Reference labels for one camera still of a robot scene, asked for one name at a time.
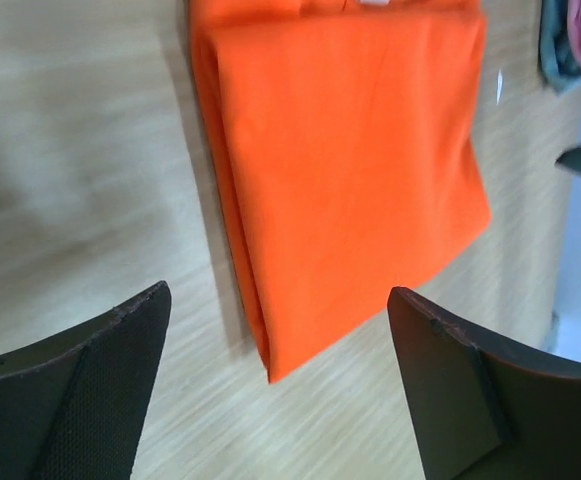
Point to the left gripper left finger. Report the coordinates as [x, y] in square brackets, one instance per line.
[73, 405]

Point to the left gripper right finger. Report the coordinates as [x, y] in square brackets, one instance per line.
[484, 406]

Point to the orange t shirt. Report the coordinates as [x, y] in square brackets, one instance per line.
[340, 133]

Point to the grey folded t shirt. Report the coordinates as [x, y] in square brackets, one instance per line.
[559, 68]

